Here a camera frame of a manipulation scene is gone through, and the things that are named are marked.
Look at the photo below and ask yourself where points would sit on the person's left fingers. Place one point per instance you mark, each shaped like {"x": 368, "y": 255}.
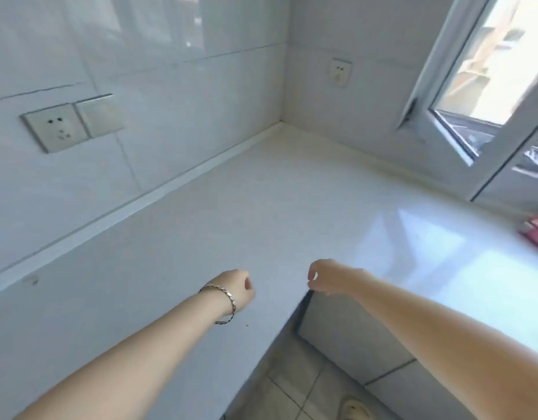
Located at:
{"x": 249, "y": 284}

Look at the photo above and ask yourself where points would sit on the small white wall socket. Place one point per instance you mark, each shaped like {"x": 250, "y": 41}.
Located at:
{"x": 340, "y": 73}

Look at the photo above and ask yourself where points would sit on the person's beige slipper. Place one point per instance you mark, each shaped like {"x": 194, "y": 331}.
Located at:
{"x": 354, "y": 409}

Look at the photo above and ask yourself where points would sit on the white wall power socket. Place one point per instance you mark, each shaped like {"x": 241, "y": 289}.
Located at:
{"x": 54, "y": 127}

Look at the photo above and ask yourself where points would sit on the white framed window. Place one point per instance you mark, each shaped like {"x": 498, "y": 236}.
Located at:
{"x": 479, "y": 96}

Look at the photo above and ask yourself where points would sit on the red packet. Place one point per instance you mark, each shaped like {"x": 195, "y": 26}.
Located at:
{"x": 536, "y": 231}

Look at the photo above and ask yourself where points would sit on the person's left forearm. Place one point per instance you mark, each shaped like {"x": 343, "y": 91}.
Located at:
{"x": 133, "y": 358}

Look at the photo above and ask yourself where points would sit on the person's left hand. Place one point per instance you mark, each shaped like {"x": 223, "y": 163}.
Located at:
{"x": 234, "y": 287}

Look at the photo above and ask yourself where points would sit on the white blank wall plate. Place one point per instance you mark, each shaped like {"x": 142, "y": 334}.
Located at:
{"x": 99, "y": 114}

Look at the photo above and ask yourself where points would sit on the person's right forearm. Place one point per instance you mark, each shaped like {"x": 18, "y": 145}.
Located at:
{"x": 453, "y": 345}

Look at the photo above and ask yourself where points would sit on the person's right fingers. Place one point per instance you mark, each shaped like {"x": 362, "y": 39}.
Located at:
{"x": 313, "y": 275}

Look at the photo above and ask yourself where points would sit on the person's right hand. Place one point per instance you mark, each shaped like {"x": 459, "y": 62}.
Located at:
{"x": 334, "y": 277}

